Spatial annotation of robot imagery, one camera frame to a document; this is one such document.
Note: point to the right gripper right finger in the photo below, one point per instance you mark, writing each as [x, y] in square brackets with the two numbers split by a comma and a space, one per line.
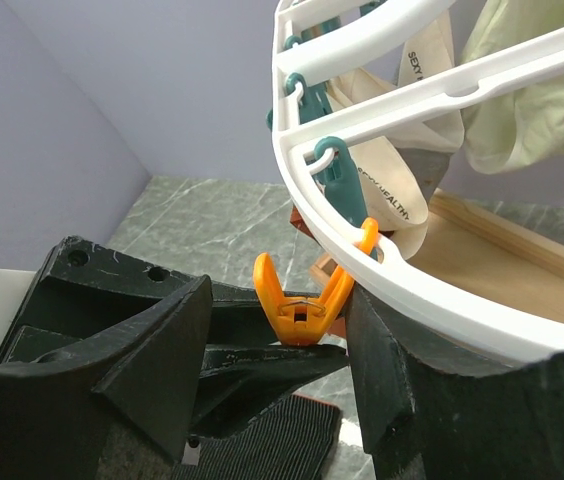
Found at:
[382, 392]

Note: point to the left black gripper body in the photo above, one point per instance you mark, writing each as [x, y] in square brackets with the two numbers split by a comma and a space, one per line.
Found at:
[83, 288]

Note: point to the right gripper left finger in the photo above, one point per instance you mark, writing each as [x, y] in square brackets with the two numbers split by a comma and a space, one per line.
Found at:
[154, 386]

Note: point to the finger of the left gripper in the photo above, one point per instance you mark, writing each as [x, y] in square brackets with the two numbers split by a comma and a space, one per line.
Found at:
[238, 385]

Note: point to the black striped underwear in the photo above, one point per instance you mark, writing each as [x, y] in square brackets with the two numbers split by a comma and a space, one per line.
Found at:
[294, 440]

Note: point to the rust brown underwear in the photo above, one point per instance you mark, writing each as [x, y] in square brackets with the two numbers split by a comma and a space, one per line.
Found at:
[297, 221]

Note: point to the beige underwear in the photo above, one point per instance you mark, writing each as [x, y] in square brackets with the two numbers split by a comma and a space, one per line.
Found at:
[399, 172]

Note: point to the pale green underwear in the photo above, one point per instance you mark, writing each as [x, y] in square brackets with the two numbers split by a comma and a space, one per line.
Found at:
[526, 126]

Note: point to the teal clothes peg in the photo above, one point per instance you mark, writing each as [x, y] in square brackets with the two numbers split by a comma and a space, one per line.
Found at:
[341, 181]

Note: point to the wooden drying rack frame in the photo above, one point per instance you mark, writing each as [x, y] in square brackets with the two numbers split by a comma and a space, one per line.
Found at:
[479, 279]

